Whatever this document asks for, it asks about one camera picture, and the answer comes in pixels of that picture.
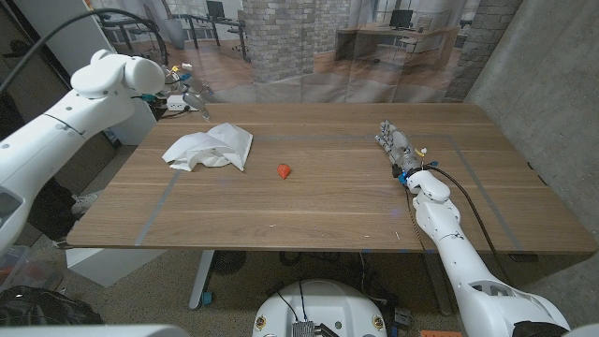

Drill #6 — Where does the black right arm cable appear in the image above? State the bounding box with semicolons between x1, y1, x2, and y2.
422;164;512;283

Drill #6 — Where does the black bag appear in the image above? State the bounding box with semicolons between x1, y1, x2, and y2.
0;286;105;327

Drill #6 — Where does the white table leg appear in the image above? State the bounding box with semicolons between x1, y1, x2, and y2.
188;250;216;311

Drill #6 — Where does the white cabinet panel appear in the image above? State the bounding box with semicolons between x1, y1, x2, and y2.
13;0;158;146

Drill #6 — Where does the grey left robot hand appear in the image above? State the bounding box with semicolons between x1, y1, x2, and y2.
163;65;212;123

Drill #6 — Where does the printed office backdrop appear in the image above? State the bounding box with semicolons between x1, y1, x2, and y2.
88;0;523;105

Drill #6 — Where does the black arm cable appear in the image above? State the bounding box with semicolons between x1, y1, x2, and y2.
0;7;170;94
422;164;512;283

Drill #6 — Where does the clear plastic bin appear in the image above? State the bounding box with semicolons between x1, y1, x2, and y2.
0;245;62;292

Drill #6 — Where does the black door handle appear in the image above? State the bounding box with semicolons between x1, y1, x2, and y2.
3;39;33;60

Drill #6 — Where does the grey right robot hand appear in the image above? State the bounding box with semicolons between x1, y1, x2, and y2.
374;119;423;176

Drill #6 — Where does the grey floor box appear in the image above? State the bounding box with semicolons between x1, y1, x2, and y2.
394;307;414;328

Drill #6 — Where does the white floor box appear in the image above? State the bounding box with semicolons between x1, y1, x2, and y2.
65;247;168;288

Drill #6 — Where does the white power strip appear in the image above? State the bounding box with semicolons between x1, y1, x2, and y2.
166;95;204;112

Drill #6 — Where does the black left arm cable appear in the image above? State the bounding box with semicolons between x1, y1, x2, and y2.
0;7;170;94

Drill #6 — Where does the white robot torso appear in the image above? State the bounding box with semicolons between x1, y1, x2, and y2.
252;279;388;337

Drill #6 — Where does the person in dark clothes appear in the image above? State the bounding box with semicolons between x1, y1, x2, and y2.
0;93;99;247

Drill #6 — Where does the black round grille object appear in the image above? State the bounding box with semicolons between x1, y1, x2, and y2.
210;250;248;276

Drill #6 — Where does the white cloth towel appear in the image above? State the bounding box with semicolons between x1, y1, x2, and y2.
161;122;255;173

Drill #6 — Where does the black power strip cable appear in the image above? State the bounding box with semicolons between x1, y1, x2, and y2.
152;106;191;121

